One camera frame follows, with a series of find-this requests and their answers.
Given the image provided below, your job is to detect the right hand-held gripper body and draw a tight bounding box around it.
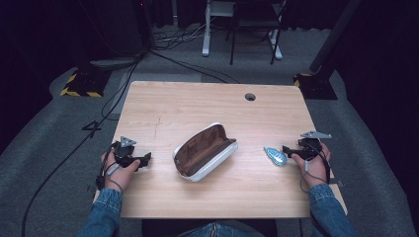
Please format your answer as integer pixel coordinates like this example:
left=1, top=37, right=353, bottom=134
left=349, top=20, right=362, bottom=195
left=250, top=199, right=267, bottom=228
left=295, top=130, right=333, bottom=159

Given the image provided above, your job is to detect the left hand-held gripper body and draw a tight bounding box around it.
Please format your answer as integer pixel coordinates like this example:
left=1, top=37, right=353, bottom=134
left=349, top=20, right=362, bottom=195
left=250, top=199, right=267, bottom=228
left=113, top=135, right=142, bottom=169

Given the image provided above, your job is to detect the light blue leaf-shaped eraser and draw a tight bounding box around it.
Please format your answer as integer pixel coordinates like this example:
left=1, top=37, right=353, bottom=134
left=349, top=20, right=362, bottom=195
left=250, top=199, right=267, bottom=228
left=263, top=146, right=289, bottom=167

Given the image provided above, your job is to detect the white pencil case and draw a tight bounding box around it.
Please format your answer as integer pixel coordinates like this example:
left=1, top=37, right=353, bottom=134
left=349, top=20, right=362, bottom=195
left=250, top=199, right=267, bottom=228
left=172, top=121, right=239, bottom=183

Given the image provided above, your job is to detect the person's left hand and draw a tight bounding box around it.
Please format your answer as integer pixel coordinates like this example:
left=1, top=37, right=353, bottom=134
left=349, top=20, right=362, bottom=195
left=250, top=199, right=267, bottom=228
left=100, top=151, right=141, bottom=194

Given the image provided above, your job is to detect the person's right hand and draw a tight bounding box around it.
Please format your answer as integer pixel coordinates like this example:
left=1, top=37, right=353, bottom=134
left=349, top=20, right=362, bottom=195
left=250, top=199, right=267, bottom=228
left=291, top=141, right=331, bottom=189

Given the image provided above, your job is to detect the black yellow striped stand base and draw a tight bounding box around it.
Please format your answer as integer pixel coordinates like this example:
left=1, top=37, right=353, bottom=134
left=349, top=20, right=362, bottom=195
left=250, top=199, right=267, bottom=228
left=59, top=68, right=113, bottom=99

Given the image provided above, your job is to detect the black stand with base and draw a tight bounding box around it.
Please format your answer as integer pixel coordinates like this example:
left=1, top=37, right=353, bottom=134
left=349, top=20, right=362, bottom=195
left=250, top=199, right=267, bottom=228
left=293, top=0, right=364, bottom=101

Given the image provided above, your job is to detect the person's lap in jeans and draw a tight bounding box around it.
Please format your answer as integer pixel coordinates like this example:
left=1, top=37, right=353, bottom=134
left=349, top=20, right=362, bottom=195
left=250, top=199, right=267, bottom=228
left=177, top=221, right=265, bottom=237

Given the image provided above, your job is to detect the black chair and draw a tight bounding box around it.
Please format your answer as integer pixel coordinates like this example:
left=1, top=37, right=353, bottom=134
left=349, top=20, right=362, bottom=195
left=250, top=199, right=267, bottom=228
left=225, top=0, right=291, bottom=66

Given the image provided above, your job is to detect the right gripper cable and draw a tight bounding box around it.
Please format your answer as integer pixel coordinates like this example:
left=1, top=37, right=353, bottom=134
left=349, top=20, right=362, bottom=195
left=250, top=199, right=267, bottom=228
left=299, top=144, right=332, bottom=194

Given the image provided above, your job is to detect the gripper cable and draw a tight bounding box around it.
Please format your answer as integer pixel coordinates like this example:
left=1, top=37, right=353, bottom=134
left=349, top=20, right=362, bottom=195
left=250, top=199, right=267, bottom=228
left=299, top=144, right=332, bottom=194
left=95, top=141, right=125, bottom=196

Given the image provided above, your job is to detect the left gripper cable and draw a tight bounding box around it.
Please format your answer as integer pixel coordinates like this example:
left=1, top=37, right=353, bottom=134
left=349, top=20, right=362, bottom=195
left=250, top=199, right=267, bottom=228
left=95, top=141, right=125, bottom=196

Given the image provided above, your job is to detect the black floor cable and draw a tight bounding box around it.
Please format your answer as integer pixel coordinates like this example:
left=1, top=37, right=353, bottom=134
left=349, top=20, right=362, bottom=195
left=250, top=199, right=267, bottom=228
left=21, top=48, right=146, bottom=237

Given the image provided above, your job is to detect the bundle of floor cables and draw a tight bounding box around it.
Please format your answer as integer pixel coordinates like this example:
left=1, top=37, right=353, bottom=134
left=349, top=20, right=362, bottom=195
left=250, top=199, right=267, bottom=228
left=151, top=19, right=218, bottom=51

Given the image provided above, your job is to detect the white desk frame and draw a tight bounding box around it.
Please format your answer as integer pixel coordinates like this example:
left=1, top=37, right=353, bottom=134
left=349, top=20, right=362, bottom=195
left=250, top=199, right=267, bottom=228
left=201, top=0, right=284, bottom=61

